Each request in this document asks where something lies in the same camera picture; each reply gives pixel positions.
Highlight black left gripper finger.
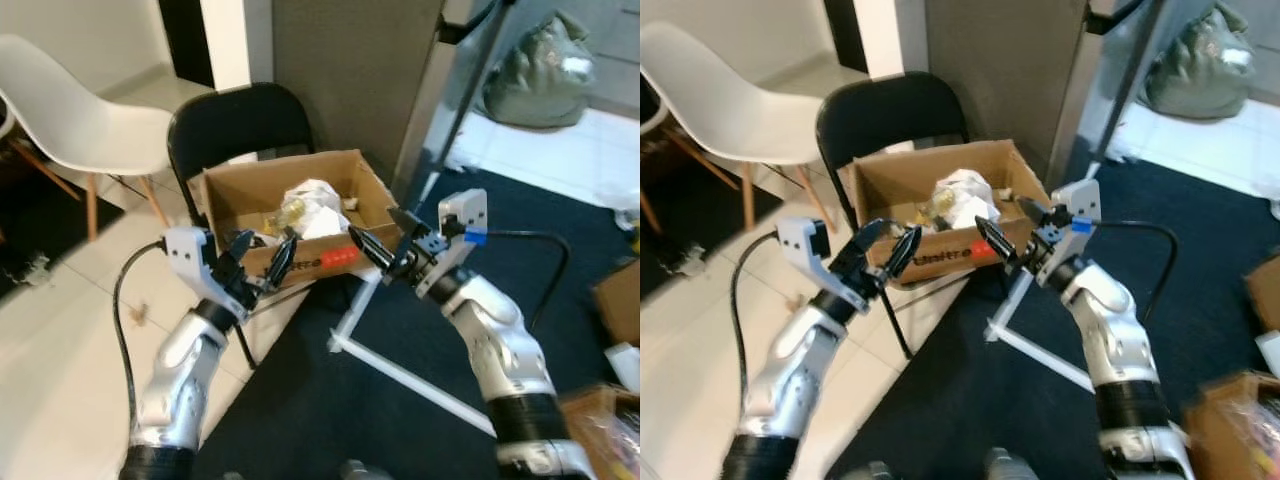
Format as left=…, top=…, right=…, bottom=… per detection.
left=222, top=230, right=257, bottom=279
left=264, top=235, right=299, bottom=293
left=888, top=226, right=923, bottom=283
left=852, top=218, right=893, bottom=266

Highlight white crumpled paper trash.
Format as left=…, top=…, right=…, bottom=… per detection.
left=282, top=177, right=353, bottom=242
left=934, top=167, right=1003, bottom=233

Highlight printed open cardboard box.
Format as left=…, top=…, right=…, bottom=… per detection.
left=846, top=139, right=1053, bottom=288
left=198, top=149, right=403, bottom=293

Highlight white angled floor strip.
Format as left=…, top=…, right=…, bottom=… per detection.
left=984, top=262, right=1098, bottom=393
left=327, top=170, right=501, bottom=437

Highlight black folding chair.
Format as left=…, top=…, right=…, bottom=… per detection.
left=165, top=81, right=317, bottom=371
left=814, top=71, right=972, bottom=363

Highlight dark blue carpet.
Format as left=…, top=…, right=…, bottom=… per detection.
left=825, top=155, right=1280, bottom=480
left=190, top=165, right=641, bottom=480

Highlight white plastic shell chair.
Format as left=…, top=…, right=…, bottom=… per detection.
left=0, top=34, right=178, bottom=243
left=640, top=21, right=823, bottom=237

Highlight grey-green stuffed bag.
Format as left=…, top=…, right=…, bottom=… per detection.
left=1144, top=0, right=1258, bottom=122
left=482, top=9, right=598, bottom=132

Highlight plain brown cardboard box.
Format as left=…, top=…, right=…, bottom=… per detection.
left=590, top=259, right=641, bottom=347
left=1244, top=254, right=1280, bottom=333

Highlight cardboard box with plastic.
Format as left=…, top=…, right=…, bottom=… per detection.
left=558, top=384, right=641, bottom=480
left=1184, top=371, right=1280, bottom=480

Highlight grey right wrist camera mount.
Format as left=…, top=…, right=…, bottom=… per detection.
left=415, top=189, right=490, bottom=298
left=1035, top=179, right=1104, bottom=288

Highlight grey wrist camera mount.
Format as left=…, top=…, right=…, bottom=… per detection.
left=777, top=217, right=853, bottom=313
left=163, top=227, right=251, bottom=323
left=415, top=189, right=490, bottom=298
left=1035, top=179, right=1104, bottom=288

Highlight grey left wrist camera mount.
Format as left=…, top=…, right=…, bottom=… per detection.
left=777, top=217, right=853, bottom=313
left=163, top=227, right=251, bottom=323

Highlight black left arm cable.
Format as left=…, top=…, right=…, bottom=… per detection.
left=729, top=231, right=787, bottom=443
left=111, top=239, right=167, bottom=443

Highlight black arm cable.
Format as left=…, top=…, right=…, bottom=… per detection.
left=111, top=239, right=167, bottom=443
left=465, top=230, right=572, bottom=333
left=729, top=231, right=787, bottom=443
left=1090, top=219, right=1180, bottom=323

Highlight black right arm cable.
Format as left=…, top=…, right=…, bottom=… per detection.
left=465, top=230, right=572, bottom=333
left=1090, top=219, right=1180, bottom=323

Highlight glass door with metal frame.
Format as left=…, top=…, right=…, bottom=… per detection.
left=393, top=0, right=523, bottom=203
left=1045, top=0, right=1171, bottom=191

